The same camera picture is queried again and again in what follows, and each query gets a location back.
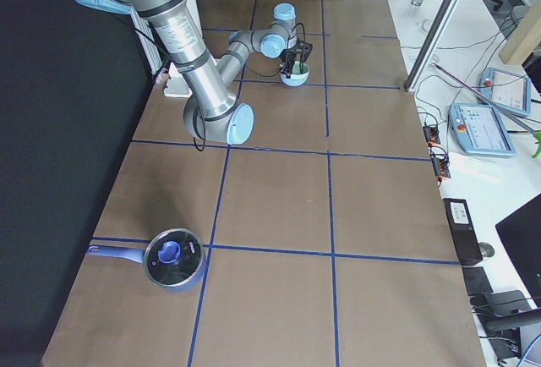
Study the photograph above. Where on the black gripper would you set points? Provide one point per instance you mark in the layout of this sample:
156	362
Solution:
290	60

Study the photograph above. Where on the green bowl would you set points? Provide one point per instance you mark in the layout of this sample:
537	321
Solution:
300	70

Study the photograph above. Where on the blue bowl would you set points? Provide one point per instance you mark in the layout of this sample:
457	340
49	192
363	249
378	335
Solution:
293	82

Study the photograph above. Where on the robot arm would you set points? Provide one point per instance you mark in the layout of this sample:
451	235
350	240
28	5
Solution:
213	112

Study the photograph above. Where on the black power strip left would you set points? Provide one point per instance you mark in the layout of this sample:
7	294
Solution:
432	135

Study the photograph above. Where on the black power strip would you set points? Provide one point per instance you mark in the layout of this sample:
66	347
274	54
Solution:
440	161
432	135

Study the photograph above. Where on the black power strip right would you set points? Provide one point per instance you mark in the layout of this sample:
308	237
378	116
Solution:
440	161

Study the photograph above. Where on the near teach pendant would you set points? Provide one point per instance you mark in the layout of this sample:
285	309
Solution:
479	130

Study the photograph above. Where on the teach pendant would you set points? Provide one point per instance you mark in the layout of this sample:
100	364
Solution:
511	91
479	130

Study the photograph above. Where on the far teach pendant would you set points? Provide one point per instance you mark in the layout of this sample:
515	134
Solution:
511	91

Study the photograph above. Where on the black box with label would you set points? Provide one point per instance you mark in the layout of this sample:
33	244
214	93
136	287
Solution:
462	231

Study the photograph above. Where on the wooden board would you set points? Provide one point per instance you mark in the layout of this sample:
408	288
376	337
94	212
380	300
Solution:
523	40

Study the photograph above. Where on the blue saucepan with lid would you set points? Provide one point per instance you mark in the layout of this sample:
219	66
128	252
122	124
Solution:
174	259

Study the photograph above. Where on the black monitor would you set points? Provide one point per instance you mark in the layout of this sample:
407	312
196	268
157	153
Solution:
520	235

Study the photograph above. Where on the black monitor stand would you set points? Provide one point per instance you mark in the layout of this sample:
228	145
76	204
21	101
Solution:
510	325

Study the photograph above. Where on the aluminium frame post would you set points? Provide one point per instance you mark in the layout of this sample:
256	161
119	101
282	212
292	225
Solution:
441	20

